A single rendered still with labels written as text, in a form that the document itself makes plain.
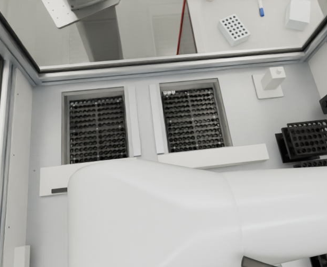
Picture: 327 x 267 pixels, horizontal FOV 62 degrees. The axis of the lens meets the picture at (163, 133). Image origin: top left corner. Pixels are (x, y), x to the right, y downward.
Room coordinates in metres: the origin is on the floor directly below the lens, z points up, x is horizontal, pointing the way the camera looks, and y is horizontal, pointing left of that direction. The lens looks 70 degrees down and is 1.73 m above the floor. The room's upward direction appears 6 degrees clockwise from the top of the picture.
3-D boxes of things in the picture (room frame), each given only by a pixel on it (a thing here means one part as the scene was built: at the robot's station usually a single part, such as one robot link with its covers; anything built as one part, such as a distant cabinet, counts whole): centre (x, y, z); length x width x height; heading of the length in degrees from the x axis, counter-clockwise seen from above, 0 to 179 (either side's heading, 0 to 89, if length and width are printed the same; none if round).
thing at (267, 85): (0.49, -0.33, 1.00); 0.09 x 0.08 x 0.10; 12
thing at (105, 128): (0.30, 0.22, 0.87); 0.22 x 0.18 x 0.06; 12
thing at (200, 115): (0.37, -0.09, 0.87); 0.22 x 0.18 x 0.06; 12
